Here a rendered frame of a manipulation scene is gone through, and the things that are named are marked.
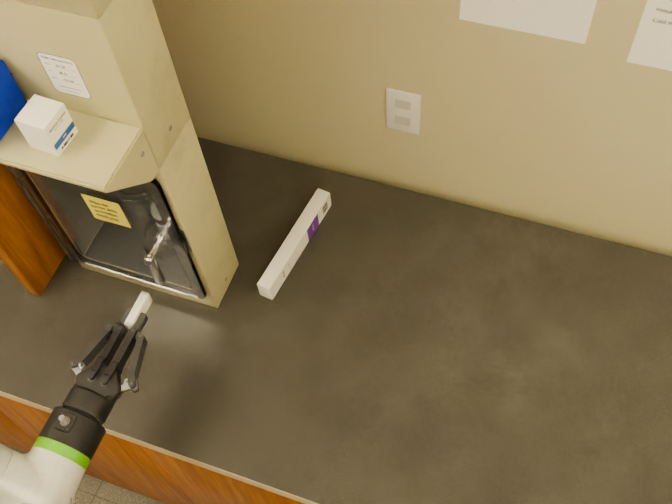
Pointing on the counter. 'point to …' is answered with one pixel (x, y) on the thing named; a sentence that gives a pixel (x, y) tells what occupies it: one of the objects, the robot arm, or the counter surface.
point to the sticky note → (104, 210)
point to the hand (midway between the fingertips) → (138, 312)
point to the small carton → (46, 125)
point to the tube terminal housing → (129, 111)
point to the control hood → (87, 155)
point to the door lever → (155, 260)
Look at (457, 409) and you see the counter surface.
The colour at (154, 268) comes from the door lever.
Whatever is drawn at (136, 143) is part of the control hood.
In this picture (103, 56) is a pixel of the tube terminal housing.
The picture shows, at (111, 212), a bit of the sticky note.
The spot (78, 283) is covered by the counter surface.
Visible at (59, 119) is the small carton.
